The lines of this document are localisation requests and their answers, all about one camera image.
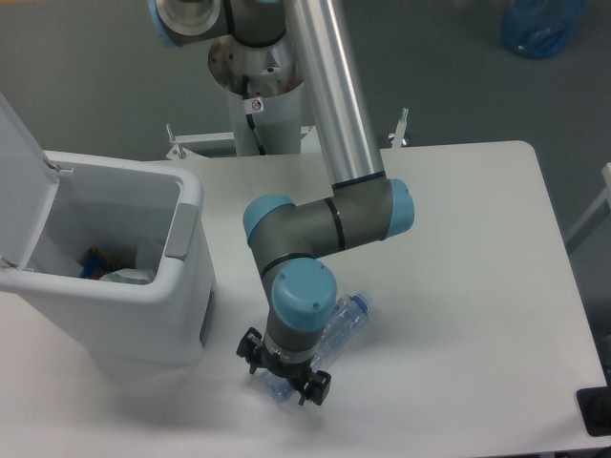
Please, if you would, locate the white trash can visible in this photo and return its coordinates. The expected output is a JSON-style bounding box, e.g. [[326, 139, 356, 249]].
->
[[1, 152, 215, 364]]

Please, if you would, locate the clear plastic water bottle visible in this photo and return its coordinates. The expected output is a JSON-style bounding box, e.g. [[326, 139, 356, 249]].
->
[[258, 290, 373, 404]]

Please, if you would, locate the blue plastic bag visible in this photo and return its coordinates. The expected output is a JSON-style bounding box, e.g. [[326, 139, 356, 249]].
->
[[499, 0, 586, 59]]

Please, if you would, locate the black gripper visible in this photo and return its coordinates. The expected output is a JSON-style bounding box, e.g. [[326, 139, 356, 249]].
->
[[237, 327, 331, 406]]

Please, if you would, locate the white frame at right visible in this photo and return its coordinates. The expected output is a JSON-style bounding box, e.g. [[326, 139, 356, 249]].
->
[[564, 163, 610, 254]]

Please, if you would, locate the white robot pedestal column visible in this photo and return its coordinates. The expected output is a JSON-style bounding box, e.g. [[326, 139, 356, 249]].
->
[[208, 34, 304, 156]]

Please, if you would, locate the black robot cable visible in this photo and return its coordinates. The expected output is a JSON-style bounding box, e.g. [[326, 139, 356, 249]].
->
[[242, 75, 266, 156]]

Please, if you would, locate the blue orange snack packet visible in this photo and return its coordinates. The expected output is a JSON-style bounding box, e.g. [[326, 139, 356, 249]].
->
[[79, 247, 135, 281]]

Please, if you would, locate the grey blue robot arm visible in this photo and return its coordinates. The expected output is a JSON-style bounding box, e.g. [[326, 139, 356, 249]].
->
[[148, 1, 414, 405]]

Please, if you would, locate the white pedestal base frame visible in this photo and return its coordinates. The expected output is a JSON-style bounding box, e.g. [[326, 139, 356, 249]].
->
[[165, 107, 411, 160]]

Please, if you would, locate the white trash can lid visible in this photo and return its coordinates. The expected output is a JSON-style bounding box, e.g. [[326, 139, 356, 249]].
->
[[1, 98, 74, 269]]

